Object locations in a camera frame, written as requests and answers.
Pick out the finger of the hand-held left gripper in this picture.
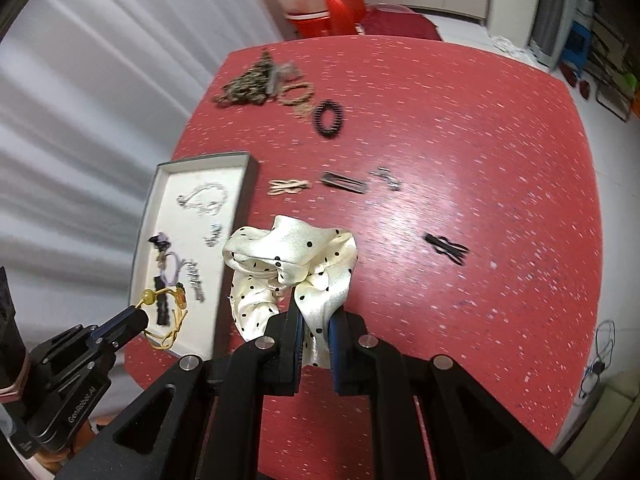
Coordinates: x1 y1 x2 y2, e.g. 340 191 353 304
94 306 152 352

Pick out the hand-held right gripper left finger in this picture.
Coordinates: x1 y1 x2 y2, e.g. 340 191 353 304
52 305 303 480

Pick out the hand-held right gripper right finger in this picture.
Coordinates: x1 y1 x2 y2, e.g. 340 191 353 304
327 310 576 480

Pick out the yellow cord hair tie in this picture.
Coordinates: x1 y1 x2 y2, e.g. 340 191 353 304
131 284 190 351

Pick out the black hair clip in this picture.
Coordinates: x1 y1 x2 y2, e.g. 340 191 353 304
153 275 171 329
423 232 470 264

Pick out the long rhinestone hair clip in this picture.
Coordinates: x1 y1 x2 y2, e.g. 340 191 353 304
184 259 207 304

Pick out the cream polka dot scrunchie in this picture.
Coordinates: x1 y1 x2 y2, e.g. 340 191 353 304
221 214 360 368

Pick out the white shallow jewelry box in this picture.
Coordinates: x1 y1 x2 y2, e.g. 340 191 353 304
132 151 258 359

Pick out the person's left hand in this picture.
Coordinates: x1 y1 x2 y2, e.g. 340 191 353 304
35 410 108 475

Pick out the gold bow hair clip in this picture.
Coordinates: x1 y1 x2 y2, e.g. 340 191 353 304
268 178 312 196

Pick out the dark rectangular hair clip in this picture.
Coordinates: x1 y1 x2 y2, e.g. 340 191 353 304
319 171 369 195

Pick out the silver hair clip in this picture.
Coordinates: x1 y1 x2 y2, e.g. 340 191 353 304
369 167 401 191

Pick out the red speckled tablecloth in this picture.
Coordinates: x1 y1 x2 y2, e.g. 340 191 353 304
122 35 607 480

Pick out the white curtain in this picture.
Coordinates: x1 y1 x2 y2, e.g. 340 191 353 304
0 0 292 411

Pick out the leopard print scrunchie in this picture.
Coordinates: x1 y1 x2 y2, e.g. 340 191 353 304
212 48 281 109

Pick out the sheer grey hair bow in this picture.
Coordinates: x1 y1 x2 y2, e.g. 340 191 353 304
272 62 301 96

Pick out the dark red cushion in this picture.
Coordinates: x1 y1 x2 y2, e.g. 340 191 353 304
364 3 444 42

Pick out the blue stool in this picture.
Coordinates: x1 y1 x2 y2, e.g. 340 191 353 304
565 20 594 67

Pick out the white heater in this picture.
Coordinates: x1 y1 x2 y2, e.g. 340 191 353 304
529 0 587 69

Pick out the clear crystal bead chain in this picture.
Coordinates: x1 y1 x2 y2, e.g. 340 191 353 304
176 184 229 217

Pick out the dark red bead bracelet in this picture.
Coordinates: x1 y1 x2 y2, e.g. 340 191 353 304
312 99 346 137

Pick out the tan braided hair tie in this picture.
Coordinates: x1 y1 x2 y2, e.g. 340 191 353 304
279 82 316 119

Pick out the thin grey cable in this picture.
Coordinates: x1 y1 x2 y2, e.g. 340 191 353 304
579 319 619 397

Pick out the black wire rack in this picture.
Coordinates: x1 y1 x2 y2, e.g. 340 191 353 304
594 24 637 122

